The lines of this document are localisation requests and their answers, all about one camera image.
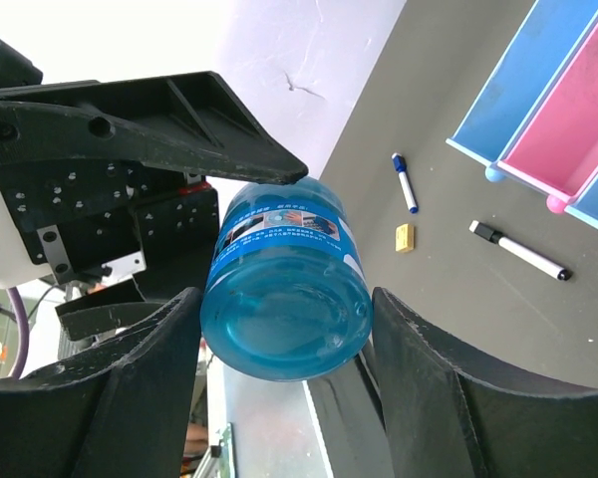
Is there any black white marker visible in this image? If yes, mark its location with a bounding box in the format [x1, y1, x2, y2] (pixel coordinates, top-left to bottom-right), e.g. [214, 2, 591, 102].
[468, 220, 573, 282]

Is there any blue gel jar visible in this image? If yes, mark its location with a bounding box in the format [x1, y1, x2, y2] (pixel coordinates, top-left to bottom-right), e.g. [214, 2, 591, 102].
[200, 177, 373, 381]

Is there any blue white pen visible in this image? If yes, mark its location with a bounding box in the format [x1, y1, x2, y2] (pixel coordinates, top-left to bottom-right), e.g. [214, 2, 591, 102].
[392, 152, 419, 214]

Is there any small yellow eraser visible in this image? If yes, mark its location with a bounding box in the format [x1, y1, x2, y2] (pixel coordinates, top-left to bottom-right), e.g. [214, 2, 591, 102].
[395, 224, 416, 253]

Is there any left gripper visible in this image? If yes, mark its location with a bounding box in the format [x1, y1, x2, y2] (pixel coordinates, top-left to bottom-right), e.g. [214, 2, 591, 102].
[0, 72, 308, 284]

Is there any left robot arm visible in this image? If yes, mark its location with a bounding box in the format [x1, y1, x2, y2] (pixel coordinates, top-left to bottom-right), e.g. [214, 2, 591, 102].
[0, 40, 308, 288]

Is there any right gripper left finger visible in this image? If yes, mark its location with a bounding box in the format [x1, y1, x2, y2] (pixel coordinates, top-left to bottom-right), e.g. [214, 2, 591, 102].
[0, 288, 201, 477]

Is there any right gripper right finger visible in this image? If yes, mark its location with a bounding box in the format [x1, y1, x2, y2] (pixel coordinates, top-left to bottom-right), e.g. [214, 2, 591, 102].
[373, 288, 598, 477]

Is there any blue end drawer box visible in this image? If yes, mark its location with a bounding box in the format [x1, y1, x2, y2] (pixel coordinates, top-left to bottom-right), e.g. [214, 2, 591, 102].
[447, 1, 598, 182]

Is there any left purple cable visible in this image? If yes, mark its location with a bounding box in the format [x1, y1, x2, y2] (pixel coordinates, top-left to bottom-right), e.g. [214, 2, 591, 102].
[5, 286, 31, 379]

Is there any pink drawer box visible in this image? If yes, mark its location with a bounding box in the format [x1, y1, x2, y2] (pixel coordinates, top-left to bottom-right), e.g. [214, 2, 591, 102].
[498, 21, 598, 214]

